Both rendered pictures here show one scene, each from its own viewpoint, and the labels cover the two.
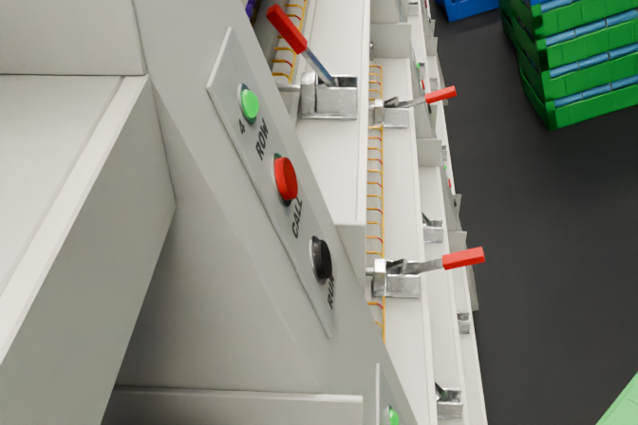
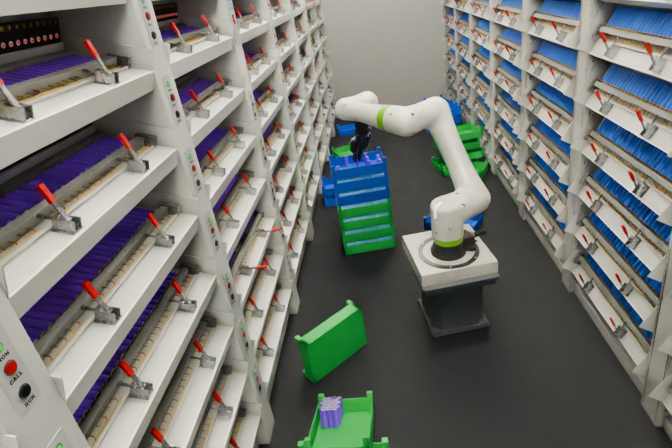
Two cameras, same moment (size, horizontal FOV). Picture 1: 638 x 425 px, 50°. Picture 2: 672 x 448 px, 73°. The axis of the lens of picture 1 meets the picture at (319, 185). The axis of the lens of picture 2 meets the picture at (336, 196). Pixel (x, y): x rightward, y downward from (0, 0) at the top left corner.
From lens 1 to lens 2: 1.11 m
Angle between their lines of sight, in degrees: 14
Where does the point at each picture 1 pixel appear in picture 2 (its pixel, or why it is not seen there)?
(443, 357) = (263, 304)
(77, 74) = (192, 214)
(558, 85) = (348, 237)
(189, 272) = (198, 237)
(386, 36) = (268, 211)
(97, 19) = (195, 210)
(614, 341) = not seen: hidden behind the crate
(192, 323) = (197, 245)
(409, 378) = (241, 289)
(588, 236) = (343, 293)
